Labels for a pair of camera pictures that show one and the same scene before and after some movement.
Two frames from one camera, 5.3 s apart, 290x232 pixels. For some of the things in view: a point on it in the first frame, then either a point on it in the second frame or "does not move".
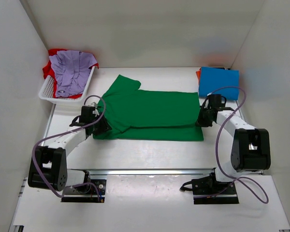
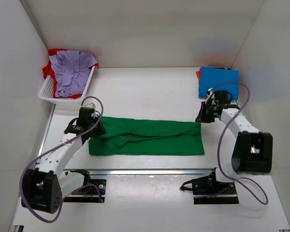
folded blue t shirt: x=218 y=80 does not move
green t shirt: x=135 y=114 → x=126 y=137
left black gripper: x=105 y=127 does not move
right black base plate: x=207 y=190 does not move
